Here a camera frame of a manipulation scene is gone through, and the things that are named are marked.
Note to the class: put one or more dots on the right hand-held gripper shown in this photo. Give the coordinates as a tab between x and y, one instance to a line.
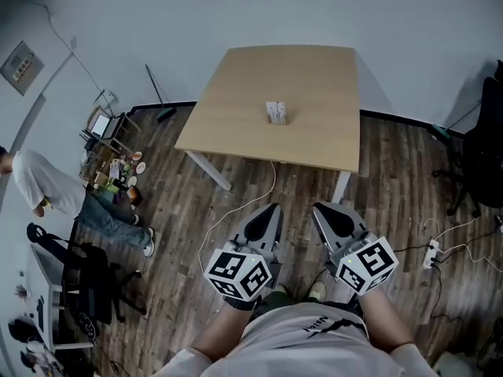
369	265

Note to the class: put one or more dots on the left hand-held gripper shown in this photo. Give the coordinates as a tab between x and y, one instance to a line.
237	273

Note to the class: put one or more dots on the small white printed box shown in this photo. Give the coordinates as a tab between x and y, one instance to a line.
276	110

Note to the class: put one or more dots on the person's left forearm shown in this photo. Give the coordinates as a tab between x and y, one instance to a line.
220	332

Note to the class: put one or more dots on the person's right forearm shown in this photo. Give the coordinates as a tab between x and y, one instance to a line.
387	320

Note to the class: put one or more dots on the person's left shoe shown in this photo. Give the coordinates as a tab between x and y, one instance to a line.
281	288

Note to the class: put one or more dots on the person's shoe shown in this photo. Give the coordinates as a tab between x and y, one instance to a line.
281	288
316	289

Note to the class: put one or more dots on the person's right shoe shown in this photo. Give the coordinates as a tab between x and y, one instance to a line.
316	289

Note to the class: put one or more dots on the person's dark pants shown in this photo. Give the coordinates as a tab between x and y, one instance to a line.
275	301

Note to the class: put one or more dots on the white power strip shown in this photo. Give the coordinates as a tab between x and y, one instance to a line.
430	253

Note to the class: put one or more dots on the person's white shirt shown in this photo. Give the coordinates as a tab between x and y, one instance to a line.
298	348

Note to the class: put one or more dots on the orange box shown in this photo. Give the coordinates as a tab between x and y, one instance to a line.
134	195

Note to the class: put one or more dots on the white round plate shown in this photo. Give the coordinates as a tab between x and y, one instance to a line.
140	167
131	181
136	155

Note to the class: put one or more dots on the green cleaning tool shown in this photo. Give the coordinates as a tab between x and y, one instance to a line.
442	132

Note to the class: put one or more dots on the wooden table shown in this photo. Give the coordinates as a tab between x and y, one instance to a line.
255	92

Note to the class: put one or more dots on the black office chair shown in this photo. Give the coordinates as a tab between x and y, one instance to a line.
483	151
90	281

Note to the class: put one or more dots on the small wooden shelf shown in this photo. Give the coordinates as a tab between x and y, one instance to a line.
114	143

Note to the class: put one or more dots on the open laptop computer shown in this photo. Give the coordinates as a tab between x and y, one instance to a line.
101	124

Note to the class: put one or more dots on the white desk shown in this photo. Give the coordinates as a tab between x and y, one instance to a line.
43	273

